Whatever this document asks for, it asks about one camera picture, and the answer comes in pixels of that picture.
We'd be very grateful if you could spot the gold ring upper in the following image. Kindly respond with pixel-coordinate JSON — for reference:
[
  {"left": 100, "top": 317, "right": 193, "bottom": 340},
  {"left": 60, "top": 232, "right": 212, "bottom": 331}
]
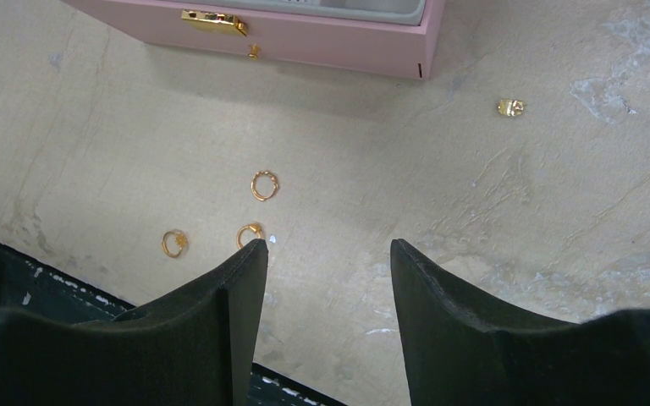
[{"left": 250, "top": 170, "right": 281, "bottom": 203}]

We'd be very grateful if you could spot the gold ring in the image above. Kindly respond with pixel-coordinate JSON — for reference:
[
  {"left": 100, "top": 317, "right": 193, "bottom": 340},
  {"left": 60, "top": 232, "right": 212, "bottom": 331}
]
[
  {"left": 160, "top": 228, "right": 190, "bottom": 260},
  {"left": 250, "top": 170, "right": 281, "bottom": 203},
  {"left": 235, "top": 222, "right": 266, "bottom": 250}
]

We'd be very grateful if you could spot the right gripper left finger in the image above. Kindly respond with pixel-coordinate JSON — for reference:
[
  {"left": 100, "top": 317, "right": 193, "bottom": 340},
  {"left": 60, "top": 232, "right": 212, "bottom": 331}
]
[{"left": 0, "top": 239, "right": 268, "bottom": 405}]

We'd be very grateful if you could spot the gold ring left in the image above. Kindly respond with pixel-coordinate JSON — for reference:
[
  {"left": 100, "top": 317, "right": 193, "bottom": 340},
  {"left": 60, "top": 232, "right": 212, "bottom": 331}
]
[{"left": 160, "top": 228, "right": 190, "bottom": 260}]

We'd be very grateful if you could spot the gold ring middle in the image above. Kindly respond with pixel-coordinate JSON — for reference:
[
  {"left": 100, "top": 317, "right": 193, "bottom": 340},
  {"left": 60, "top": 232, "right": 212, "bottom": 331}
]
[{"left": 235, "top": 222, "right": 266, "bottom": 250}]

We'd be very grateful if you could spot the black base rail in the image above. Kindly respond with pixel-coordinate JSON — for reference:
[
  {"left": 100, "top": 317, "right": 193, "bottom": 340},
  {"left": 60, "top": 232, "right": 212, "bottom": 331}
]
[{"left": 0, "top": 244, "right": 341, "bottom": 405}]

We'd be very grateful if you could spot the pink jewelry box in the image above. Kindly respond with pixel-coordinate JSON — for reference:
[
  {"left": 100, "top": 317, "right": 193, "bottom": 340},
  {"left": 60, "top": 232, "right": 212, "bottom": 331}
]
[{"left": 70, "top": 1, "right": 444, "bottom": 80}]

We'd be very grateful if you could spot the small gold earring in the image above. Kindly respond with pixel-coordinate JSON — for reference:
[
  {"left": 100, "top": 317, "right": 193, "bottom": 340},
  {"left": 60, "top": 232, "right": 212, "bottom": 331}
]
[{"left": 497, "top": 98, "right": 526, "bottom": 118}]

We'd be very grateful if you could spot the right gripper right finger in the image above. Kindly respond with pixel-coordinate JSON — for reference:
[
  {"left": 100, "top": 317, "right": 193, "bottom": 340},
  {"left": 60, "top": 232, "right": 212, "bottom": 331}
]
[{"left": 390, "top": 239, "right": 650, "bottom": 405}]

